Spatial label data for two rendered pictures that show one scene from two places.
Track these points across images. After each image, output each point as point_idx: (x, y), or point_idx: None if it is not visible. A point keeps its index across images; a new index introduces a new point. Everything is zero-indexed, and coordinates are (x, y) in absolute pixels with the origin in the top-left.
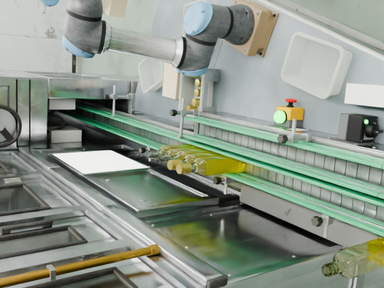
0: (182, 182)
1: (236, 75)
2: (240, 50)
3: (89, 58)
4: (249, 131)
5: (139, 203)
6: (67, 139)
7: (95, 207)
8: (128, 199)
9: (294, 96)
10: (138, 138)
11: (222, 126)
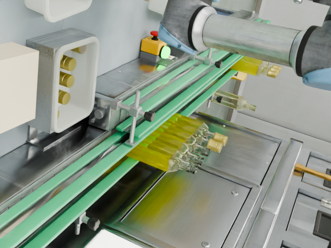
0: (148, 181)
1: (94, 27)
2: None
3: (315, 87)
4: (183, 77)
5: (243, 193)
6: None
7: (274, 228)
8: (248, 200)
9: (144, 27)
10: (28, 244)
11: (176, 88)
